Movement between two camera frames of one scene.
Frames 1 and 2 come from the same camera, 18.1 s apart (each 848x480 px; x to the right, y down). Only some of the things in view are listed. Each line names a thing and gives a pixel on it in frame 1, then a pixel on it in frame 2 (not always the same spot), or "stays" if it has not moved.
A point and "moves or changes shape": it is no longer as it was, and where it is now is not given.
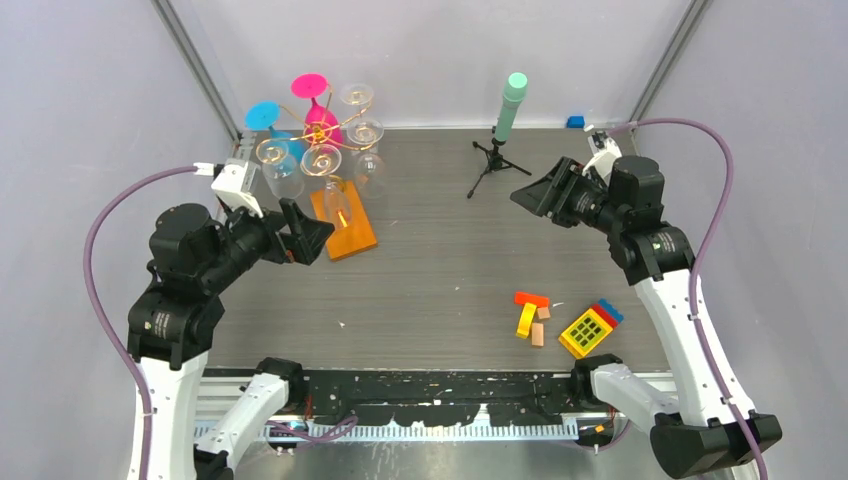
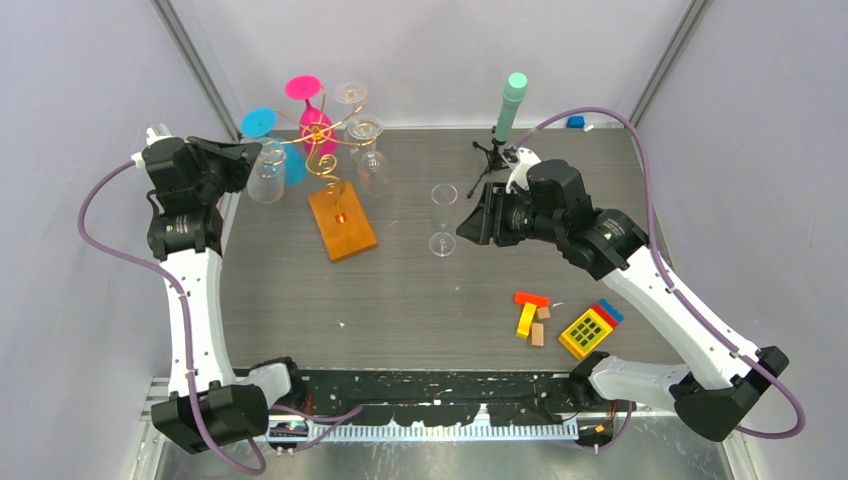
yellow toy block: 526,320 stays
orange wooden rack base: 343,210 stays
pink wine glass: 321,124 stays
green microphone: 515,88 stays
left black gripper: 308,235 to 238,158
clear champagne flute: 323,160 to 443,243
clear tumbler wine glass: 280,170 moves or changes shape
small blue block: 575,121 stays
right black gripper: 543,198 to 486,223
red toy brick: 601,311 stays
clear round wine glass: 370,173 stays
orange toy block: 541,301 stays
